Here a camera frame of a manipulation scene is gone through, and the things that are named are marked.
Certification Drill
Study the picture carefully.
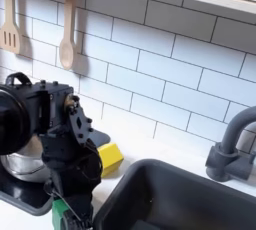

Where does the green toy block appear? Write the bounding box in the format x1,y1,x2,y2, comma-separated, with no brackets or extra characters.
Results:
51,198,70,230

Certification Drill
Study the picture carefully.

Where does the steel pot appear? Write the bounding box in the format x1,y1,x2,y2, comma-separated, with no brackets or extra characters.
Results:
0,134,52,184

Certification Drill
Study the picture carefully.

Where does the yellow toy block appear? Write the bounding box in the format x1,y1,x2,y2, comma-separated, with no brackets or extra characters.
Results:
97,142,125,179

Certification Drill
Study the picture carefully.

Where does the black stove top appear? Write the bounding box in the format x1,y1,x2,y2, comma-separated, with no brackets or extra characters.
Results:
0,128,111,217

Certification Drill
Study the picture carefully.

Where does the dark grey sink basin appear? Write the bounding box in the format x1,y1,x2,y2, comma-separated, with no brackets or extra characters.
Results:
91,159,256,230

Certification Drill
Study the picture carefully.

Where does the wooden spoon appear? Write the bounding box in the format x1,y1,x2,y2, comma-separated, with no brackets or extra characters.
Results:
58,0,80,71

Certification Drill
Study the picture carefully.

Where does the dark grey tap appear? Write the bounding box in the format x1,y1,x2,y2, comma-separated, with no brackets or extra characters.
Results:
205,106,256,183

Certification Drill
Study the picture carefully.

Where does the wooden slotted spatula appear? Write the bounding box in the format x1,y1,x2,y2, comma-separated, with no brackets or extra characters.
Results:
0,0,22,55

